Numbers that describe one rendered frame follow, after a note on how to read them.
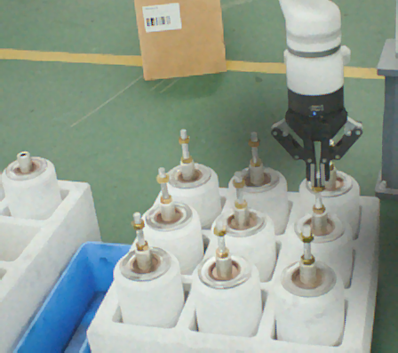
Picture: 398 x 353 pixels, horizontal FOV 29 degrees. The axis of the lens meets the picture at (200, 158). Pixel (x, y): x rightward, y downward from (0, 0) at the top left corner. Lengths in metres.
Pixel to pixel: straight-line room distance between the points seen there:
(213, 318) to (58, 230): 0.40
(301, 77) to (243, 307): 0.33
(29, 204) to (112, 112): 0.76
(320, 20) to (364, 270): 0.41
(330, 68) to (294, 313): 0.33
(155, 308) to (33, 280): 0.28
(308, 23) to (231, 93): 1.17
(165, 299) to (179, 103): 1.06
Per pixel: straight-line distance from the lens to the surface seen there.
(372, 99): 2.08
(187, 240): 1.21
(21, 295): 1.32
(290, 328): 1.10
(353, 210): 1.27
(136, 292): 1.12
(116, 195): 1.77
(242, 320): 1.12
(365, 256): 1.24
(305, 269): 1.07
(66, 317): 1.40
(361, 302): 1.16
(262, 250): 1.19
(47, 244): 1.37
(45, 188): 1.41
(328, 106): 1.04
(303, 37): 1.00
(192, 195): 1.29
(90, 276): 1.47
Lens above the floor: 0.96
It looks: 31 degrees down
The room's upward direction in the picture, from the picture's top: 7 degrees counter-clockwise
